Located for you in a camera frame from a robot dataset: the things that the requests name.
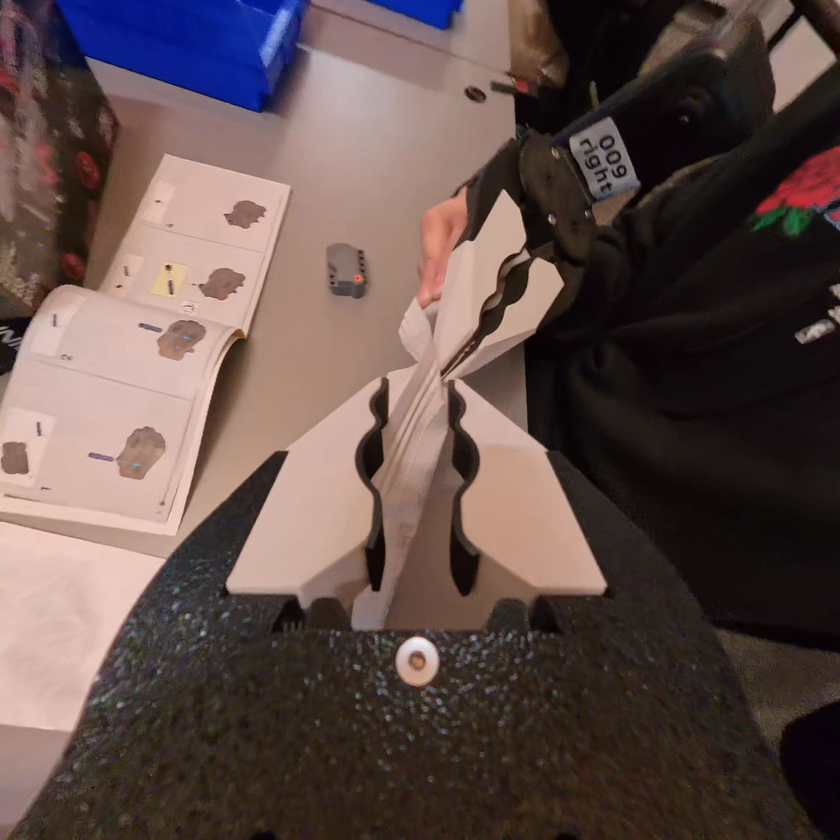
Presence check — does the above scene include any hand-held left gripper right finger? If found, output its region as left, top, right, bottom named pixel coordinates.
left=446, top=378, right=608, bottom=599

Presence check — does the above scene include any person's leg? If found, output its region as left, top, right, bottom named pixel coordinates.
left=780, top=701, right=840, bottom=840

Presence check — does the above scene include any person's black printed sweatshirt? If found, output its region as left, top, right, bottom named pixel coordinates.
left=525, top=85, right=840, bottom=651

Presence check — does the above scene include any black toy set box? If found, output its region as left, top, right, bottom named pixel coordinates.
left=0, top=0, right=122, bottom=378

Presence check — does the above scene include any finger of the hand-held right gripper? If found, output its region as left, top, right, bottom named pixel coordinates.
left=445, top=256, right=567, bottom=382
left=435, top=190, right=527, bottom=382

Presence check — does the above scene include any person's right hand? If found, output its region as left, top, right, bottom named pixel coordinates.
left=418, top=193, right=475, bottom=309

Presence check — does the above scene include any grey toy motor brick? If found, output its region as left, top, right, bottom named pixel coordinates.
left=326, top=242, right=368, bottom=300

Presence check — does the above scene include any white instruction booklet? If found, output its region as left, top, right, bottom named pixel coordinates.
left=0, top=154, right=292, bottom=537

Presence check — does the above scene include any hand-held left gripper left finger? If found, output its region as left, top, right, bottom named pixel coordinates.
left=226, top=376, right=389, bottom=601

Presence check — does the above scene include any blue plastic bin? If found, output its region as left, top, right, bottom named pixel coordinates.
left=55, top=0, right=311, bottom=114
left=366, top=0, right=465, bottom=31

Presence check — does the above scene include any person's right forearm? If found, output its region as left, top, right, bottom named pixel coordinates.
left=525, top=217, right=756, bottom=421

